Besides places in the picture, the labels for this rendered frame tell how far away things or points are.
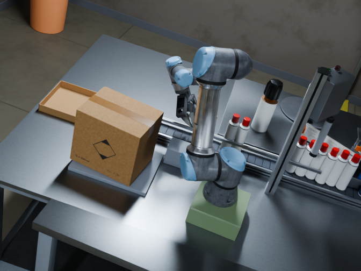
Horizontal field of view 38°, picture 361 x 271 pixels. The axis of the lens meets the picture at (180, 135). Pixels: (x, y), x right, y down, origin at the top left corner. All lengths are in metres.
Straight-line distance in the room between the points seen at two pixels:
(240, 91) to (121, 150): 1.13
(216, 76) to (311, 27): 3.30
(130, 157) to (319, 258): 0.90
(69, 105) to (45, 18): 2.43
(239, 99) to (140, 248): 1.27
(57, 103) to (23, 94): 1.54
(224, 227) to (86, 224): 0.56
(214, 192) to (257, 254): 0.31
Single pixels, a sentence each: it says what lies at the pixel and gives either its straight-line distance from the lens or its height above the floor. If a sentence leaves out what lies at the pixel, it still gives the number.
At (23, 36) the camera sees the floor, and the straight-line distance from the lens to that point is 5.07.
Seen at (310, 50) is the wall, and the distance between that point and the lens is 5.28.
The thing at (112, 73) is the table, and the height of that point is 0.83.
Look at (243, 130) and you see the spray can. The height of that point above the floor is 1.03.
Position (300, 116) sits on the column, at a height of 1.28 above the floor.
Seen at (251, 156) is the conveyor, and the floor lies 0.88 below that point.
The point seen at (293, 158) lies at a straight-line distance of 2.57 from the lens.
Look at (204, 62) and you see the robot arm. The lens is 1.93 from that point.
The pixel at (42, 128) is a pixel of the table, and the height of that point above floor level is 0.83.
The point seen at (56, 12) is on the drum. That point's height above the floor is 0.23.
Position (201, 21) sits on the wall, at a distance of 5.38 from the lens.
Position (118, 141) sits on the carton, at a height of 1.06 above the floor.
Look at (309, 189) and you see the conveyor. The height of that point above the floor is 0.85.
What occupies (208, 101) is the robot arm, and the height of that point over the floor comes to 1.36.
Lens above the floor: 2.39
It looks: 35 degrees down
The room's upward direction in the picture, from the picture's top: 16 degrees clockwise
